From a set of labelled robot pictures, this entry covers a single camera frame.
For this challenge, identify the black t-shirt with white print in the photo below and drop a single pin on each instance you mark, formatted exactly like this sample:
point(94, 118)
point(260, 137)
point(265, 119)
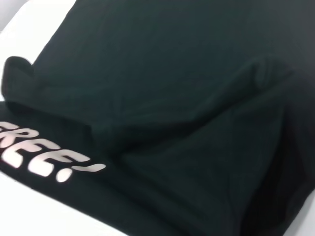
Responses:
point(172, 98)

